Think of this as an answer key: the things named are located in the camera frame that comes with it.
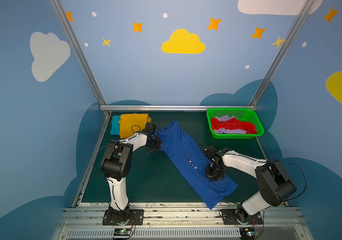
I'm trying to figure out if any blue printed t-shirt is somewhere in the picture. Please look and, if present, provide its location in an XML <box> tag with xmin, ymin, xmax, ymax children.
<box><xmin>154</xmin><ymin>121</ymin><xmax>238</xmax><ymax>209</ymax></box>

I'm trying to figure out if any green plastic laundry basket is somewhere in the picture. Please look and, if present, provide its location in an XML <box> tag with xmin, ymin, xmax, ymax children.
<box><xmin>207</xmin><ymin>108</ymin><xmax>265</xmax><ymax>140</ymax></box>

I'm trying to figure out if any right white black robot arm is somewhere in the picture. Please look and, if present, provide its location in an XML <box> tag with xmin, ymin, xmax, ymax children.
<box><xmin>204</xmin><ymin>146</ymin><xmax>297</xmax><ymax>224</ymax></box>

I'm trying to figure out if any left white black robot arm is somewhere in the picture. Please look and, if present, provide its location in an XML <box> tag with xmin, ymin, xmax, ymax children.
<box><xmin>100</xmin><ymin>131</ymin><xmax>161</xmax><ymax>219</ymax></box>

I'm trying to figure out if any folded yellow t-shirt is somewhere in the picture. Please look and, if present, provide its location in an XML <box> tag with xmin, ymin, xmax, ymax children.
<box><xmin>119</xmin><ymin>114</ymin><xmax>152</xmax><ymax>139</ymax></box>

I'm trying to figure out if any back horizontal aluminium bar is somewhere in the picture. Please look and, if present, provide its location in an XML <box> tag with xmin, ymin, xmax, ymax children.
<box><xmin>99</xmin><ymin>105</ymin><xmax>257</xmax><ymax>112</ymax></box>

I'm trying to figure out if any folded teal t-shirt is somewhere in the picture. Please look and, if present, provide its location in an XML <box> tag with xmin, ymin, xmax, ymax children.
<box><xmin>110</xmin><ymin>115</ymin><xmax>121</xmax><ymax>136</ymax></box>

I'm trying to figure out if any red t-shirt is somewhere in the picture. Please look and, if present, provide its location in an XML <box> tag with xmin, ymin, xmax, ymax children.
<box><xmin>211</xmin><ymin>118</ymin><xmax>257</xmax><ymax>135</ymax></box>

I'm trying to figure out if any lilac t-shirt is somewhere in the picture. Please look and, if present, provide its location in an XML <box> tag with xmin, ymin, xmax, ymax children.
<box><xmin>211</xmin><ymin>115</ymin><xmax>247</xmax><ymax>134</ymax></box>

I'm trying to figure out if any right green circuit board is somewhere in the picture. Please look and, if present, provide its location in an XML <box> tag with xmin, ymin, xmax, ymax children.
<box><xmin>240</xmin><ymin>228</ymin><xmax>256</xmax><ymax>240</ymax></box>

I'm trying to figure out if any green circuit board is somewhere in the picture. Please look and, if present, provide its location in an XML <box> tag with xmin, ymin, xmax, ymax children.
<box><xmin>240</xmin><ymin>228</ymin><xmax>256</xmax><ymax>240</ymax></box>
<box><xmin>113</xmin><ymin>228</ymin><xmax>132</xmax><ymax>238</ymax></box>

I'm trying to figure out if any left green circuit board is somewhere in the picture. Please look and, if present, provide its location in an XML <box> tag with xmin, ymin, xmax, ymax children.
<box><xmin>113</xmin><ymin>228</ymin><xmax>132</xmax><ymax>238</ymax></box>

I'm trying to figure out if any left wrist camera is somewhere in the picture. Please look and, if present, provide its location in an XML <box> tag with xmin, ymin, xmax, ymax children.
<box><xmin>143</xmin><ymin>122</ymin><xmax>156</xmax><ymax>135</ymax></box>

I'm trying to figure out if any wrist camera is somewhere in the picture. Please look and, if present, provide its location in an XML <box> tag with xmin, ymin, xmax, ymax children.
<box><xmin>204</xmin><ymin>146</ymin><xmax>217</xmax><ymax>161</ymax></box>
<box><xmin>143</xmin><ymin>122</ymin><xmax>156</xmax><ymax>135</ymax></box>

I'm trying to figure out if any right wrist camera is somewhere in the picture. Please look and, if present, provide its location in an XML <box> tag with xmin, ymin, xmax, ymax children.
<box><xmin>204</xmin><ymin>146</ymin><xmax>217</xmax><ymax>161</ymax></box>

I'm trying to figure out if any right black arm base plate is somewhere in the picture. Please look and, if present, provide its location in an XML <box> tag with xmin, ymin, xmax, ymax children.
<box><xmin>219</xmin><ymin>209</ymin><xmax>264</xmax><ymax>225</ymax></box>

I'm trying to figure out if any aluminium front rail frame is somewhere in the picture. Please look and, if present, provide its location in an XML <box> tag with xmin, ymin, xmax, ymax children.
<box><xmin>53</xmin><ymin>203</ymin><xmax>312</xmax><ymax>240</ymax></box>

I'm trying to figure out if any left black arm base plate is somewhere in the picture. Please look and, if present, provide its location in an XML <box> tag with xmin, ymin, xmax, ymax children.
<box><xmin>102</xmin><ymin>209</ymin><xmax>144</xmax><ymax>226</ymax></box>

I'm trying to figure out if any left diagonal aluminium post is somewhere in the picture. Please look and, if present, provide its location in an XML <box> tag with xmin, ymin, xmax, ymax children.
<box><xmin>50</xmin><ymin>0</ymin><xmax>105</xmax><ymax>107</ymax></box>

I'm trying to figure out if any diagonal aluminium post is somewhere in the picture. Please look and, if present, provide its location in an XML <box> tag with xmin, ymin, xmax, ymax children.
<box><xmin>50</xmin><ymin>0</ymin><xmax>105</xmax><ymax>107</ymax></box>
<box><xmin>249</xmin><ymin>0</ymin><xmax>315</xmax><ymax>109</ymax></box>

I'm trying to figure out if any right diagonal aluminium post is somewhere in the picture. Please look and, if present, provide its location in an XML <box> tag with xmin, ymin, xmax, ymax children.
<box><xmin>249</xmin><ymin>0</ymin><xmax>315</xmax><ymax>109</ymax></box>

